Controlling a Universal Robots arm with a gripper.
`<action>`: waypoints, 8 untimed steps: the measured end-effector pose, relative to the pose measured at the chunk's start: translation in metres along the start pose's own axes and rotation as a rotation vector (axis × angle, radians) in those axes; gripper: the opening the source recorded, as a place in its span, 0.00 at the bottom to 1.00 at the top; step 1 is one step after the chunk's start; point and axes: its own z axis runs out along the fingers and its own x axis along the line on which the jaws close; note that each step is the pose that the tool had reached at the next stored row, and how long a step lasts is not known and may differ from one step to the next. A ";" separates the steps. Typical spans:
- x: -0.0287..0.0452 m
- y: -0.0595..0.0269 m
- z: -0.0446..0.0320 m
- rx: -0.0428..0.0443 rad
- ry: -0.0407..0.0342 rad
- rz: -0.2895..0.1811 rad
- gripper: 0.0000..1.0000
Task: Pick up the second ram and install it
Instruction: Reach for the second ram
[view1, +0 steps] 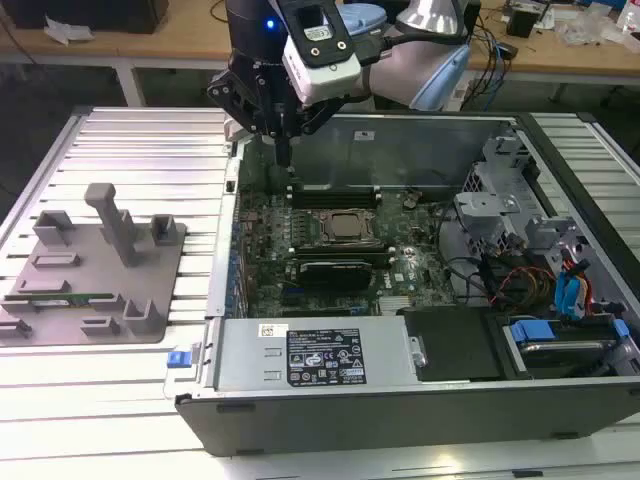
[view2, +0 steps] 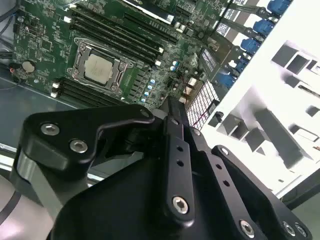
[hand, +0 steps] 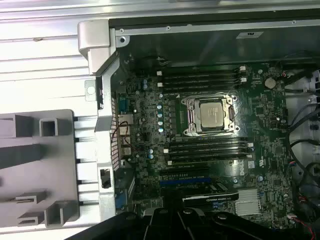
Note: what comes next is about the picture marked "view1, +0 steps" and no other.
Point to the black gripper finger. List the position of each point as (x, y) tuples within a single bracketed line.
[(235, 90), (317, 117)]

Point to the green RAM stick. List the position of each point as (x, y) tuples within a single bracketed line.
[(65, 298)]

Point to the black RAM slot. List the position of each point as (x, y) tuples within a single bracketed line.
[(332, 202), (332, 191)]

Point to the silver CPU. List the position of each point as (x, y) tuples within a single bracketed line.
[(345, 225)]

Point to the black graphics card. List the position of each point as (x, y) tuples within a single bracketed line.
[(335, 276)]

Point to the black box on workbench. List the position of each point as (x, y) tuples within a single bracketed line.
[(85, 15)]

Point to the green motherboard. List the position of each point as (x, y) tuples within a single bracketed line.
[(420, 260)]

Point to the crumpled white paper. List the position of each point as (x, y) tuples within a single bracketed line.
[(67, 30)]

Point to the grey metal drive cage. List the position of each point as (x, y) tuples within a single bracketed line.
[(487, 205)]

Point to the silver finned heat sink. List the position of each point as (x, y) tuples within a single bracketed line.
[(395, 305)]

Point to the black power adapter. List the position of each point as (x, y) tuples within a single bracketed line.
[(522, 24)]

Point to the grey parts rack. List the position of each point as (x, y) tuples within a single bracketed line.
[(100, 280)]

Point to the silver power supply black label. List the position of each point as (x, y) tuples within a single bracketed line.
[(250, 350)]

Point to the black flat bay cover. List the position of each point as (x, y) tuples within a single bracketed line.
[(450, 345)]

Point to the blue case latch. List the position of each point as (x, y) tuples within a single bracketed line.
[(176, 360)]

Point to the clear plastic bags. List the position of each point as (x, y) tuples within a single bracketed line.
[(590, 34)]

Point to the hard disk in blue carrier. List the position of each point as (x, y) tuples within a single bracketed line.
[(530, 330)]

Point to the open black PC case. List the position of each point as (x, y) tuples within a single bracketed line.
[(400, 425)]

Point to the grey case corner bracket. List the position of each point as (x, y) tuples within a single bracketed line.
[(234, 131)]

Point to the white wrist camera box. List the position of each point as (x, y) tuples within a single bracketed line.
[(325, 75)]

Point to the wooden workbench white frame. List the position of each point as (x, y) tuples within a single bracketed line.
[(175, 42)]

